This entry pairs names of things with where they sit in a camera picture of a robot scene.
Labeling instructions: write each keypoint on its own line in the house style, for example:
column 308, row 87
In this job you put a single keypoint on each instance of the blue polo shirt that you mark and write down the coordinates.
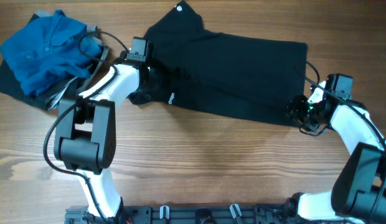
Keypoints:
column 48, row 50

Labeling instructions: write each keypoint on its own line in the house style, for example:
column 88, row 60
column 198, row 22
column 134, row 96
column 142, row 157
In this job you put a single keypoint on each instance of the black folded garment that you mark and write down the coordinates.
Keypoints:
column 10, row 86

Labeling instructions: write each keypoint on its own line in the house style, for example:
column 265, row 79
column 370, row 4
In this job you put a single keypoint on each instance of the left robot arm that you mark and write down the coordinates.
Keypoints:
column 85, row 138

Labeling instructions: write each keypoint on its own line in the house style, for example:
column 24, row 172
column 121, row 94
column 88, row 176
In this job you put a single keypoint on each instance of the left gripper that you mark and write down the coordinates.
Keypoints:
column 153, row 85

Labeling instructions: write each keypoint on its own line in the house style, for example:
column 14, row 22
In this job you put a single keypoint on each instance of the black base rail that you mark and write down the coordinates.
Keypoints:
column 235, row 213

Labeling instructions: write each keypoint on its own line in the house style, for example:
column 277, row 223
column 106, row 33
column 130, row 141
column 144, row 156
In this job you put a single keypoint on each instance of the grey folded garment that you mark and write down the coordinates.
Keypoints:
column 49, row 99

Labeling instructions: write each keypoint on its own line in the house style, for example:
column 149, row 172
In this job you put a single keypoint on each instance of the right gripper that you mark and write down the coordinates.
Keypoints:
column 296, row 106

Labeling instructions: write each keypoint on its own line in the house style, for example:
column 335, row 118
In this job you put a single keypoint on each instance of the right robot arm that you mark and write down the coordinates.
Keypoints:
column 359, row 193

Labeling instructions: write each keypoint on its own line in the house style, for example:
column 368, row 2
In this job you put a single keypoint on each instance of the black t-shirt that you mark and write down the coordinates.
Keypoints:
column 223, row 74

